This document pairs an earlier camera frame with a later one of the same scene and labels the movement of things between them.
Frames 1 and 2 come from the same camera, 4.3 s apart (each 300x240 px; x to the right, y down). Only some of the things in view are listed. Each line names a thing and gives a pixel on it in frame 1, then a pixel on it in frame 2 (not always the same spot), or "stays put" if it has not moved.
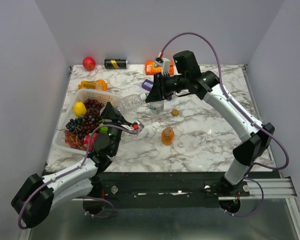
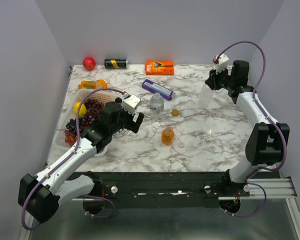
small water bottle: x=157 y=107 stays put
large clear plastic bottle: x=129 y=102 -> x=206 y=97
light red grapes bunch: x=72 y=139 stays put
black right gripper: x=156 y=93 -> x=212 y=81
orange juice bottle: x=168 y=136 stays put
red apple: x=89 y=63 stays put
